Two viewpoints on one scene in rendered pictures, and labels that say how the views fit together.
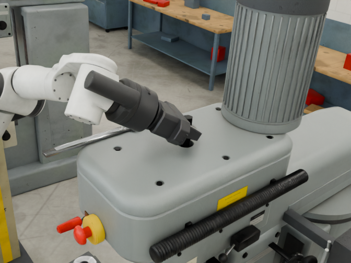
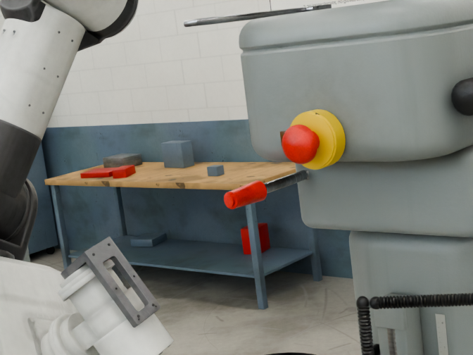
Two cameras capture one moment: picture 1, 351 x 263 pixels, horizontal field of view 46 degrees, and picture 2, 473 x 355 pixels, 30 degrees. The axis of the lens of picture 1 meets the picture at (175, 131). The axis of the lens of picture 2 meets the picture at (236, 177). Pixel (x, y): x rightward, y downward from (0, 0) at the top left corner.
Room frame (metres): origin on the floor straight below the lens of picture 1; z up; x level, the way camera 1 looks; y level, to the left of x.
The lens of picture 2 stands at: (-0.25, 0.35, 1.88)
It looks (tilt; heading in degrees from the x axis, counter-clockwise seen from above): 9 degrees down; 353
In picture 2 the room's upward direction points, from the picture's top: 7 degrees counter-clockwise
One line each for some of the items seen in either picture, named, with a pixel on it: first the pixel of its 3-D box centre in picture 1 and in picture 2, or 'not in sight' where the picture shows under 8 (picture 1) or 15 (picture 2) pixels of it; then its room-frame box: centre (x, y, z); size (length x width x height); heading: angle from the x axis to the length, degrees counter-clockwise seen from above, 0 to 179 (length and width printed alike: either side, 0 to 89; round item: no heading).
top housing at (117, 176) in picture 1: (187, 170); (426, 64); (0.79, -0.03, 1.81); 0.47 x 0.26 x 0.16; 131
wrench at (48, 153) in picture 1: (96, 137); (260, 15); (0.77, 0.17, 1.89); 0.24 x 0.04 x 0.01; 132
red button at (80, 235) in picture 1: (83, 234); (303, 143); (0.62, 0.17, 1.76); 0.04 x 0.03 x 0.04; 41
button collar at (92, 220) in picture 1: (93, 229); (316, 139); (0.63, 0.15, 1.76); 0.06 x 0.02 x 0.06; 41
